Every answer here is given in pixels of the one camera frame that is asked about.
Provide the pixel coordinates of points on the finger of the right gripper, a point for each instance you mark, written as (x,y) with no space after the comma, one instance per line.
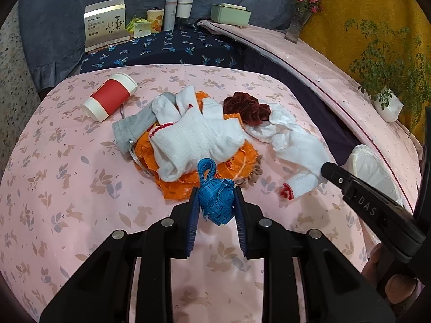
(403,233)

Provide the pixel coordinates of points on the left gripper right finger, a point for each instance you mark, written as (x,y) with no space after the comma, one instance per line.
(305,275)

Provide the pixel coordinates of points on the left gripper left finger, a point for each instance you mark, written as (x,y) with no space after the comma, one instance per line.
(100,289)

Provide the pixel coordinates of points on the white sock with red cuff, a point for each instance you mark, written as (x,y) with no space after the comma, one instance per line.
(292,143)

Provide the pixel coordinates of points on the blue woven strap scrap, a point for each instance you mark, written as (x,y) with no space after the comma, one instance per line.
(216,196)

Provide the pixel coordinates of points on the orange plastic snack bag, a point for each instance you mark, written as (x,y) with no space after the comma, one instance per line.
(240,165)

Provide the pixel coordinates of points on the white sock large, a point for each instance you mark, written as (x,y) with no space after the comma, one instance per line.
(189,131)

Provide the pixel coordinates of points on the red white paper cup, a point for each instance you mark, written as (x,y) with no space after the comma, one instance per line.
(113,93)

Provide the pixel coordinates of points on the white lined trash bin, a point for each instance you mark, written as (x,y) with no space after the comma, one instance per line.
(364,164)

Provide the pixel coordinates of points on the right hand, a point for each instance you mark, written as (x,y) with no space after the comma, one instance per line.
(400,289)

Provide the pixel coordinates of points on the pink floral tablecloth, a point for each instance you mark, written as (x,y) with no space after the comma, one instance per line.
(67,187)

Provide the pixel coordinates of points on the pink sofa cover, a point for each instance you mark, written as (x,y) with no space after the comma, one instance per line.
(392,142)

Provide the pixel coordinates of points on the beige scrunchie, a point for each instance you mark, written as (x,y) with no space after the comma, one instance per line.
(252,178)

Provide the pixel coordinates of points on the green plant white pot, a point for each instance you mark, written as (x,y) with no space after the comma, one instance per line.
(394,64)

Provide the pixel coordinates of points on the dark red scrunchie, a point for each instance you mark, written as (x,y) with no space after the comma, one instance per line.
(248,107)

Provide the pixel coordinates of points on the yellow backdrop cloth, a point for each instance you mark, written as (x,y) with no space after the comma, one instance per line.
(326,33)

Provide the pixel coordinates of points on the glass vase pink flowers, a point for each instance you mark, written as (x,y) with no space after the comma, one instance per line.
(303,9)

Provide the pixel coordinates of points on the navy floral cloth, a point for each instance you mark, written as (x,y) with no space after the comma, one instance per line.
(191,46)

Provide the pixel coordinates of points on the green yellow small packet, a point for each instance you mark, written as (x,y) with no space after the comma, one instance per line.
(139,27)

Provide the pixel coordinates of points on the white product box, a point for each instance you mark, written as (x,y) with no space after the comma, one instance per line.
(104,24)

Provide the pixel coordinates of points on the mint green tissue box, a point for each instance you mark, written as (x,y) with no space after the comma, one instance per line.
(230,14)

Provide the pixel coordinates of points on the yellow small box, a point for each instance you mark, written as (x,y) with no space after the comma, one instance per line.
(155,17)

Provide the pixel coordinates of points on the tall white bottle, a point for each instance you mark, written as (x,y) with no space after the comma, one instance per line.
(170,15)

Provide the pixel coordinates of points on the white jar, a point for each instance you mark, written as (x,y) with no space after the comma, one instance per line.
(184,8)

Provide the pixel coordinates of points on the grey drawstring pouch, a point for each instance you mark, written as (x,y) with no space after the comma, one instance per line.
(128,130)

